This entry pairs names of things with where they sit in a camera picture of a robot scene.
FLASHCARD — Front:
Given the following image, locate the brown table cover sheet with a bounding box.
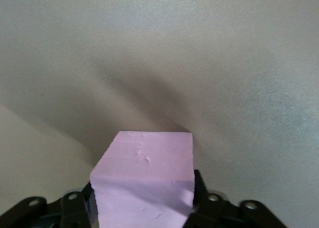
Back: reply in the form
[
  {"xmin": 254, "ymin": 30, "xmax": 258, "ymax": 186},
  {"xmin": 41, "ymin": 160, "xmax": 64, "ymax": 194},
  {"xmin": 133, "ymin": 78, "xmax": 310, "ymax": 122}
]
[{"xmin": 0, "ymin": 0, "xmax": 319, "ymax": 228}]

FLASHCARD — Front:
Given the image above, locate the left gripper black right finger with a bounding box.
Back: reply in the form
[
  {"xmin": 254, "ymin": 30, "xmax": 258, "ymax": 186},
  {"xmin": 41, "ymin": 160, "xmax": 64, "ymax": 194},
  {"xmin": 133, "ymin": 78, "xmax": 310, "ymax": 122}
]
[{"xmin": 183, "ymin": 168, "xmax": 290, "ymax": 228}]

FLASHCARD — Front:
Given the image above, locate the pink foam cube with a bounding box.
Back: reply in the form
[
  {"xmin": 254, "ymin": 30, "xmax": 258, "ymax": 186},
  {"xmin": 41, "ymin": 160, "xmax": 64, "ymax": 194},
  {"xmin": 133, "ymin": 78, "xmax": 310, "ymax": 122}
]
[{"xmin": 89, "ymin": 130, "xmax": 195, "ymax": 228}]

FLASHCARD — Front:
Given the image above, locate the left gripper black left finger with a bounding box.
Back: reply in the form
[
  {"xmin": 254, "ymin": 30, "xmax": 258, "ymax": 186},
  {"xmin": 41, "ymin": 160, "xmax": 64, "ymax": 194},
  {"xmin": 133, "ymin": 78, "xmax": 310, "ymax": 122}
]
[{"xmin": 0, "ymin": 182, "xmax": 100, "ymax": 228}]

